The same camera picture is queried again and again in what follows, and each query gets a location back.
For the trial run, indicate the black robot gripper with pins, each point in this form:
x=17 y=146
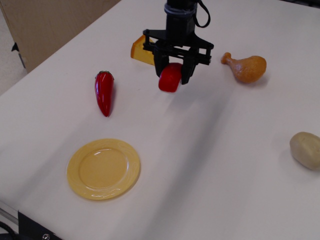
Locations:
x=178 y=40

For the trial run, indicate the red tuna sushi toy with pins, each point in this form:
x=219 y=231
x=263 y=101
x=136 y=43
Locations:
x=170 y=77

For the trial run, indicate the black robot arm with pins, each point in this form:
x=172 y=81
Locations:
x=186 y=8

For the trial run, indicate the yellow plastic plate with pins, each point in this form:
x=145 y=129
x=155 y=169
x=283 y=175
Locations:
x=103 y=169

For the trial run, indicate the yellow toy cheese wedge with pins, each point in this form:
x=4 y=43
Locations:
x=138 y=52

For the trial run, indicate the red toy chili pepper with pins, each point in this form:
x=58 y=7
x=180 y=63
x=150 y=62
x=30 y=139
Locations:
x=104 y=85

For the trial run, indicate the toy fried chicken drumstick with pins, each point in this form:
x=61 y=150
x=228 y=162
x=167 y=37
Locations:
x=247 y=70

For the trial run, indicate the brown cardboard panel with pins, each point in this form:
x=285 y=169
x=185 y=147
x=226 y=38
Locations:
x=41 y=27

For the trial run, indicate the beige toy potato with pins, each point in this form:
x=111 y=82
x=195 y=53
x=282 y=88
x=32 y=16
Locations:
x=305 y=148

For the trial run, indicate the black table corner bracket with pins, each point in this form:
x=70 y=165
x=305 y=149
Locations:
x=29 y=229

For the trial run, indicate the aluminium table frame rail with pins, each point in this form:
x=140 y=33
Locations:
x=9 y=216

